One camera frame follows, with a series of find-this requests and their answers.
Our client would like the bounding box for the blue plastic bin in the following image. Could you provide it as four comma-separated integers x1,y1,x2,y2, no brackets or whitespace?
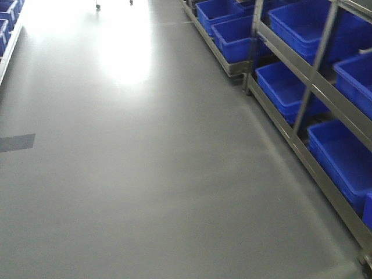
196,0,245,37
307,120,371,214
0,0,24,57
334,53,371,119
255,60,331,125
268,1,371,65
211,15,273,64

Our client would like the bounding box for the blue plastic bin left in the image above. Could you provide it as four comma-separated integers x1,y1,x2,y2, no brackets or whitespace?
0,0,24,57

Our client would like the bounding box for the metal flow rack shelf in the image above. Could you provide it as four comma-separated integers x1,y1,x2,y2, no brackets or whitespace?
181,1,371,275

